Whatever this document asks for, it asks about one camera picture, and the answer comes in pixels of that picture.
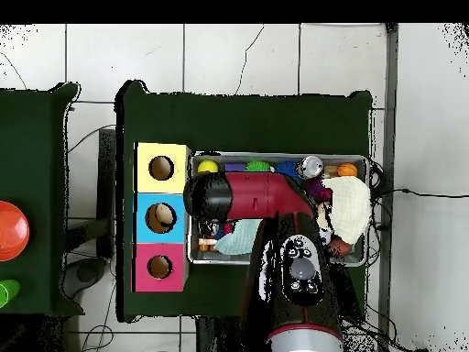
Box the silver mesh bin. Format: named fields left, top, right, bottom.
left=186, top=150, right=370, bottom=268

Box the wooden box with three holes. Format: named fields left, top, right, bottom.
left=131, top=141, right=191, bottom=293

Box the green spiky ball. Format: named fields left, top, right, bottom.
left=244, top=159, right=272, bottom=173

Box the yellow ball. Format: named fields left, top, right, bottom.
left=197, top=159, right=220, bottom=174

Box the mint green cloth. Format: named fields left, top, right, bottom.
left=213, top=218, right=263, bottom=257

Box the blue spiky ball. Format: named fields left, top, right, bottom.
left=273, top=160, right=303, bottom=182

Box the dark green table cloth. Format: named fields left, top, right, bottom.
left=0, top=82, right=85, bottom=317
left=115, top=80, right=374, bottom=324

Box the purple spiky toy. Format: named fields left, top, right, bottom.
left=302, top=175, right=333, bottom=204

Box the orange basketball toy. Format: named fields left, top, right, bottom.
left=336, top=161, right=359, bottom=178

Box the cream knitted cloth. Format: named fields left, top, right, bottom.
left=316, top=175, right=373, bottom=246

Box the brown toy football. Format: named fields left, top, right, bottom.
left=325, top=236, right=354, bottom=258

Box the orange bowl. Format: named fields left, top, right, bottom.
left=0, top=200, right=31, bottom=262

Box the green cup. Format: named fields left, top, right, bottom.
left=0, top=279, right=22, bottom=309

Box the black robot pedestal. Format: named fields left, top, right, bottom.
left=195, top=315, right=252, bottom=352

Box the thin black cable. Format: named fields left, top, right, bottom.
left=369, top=187, right=469, bottom=200

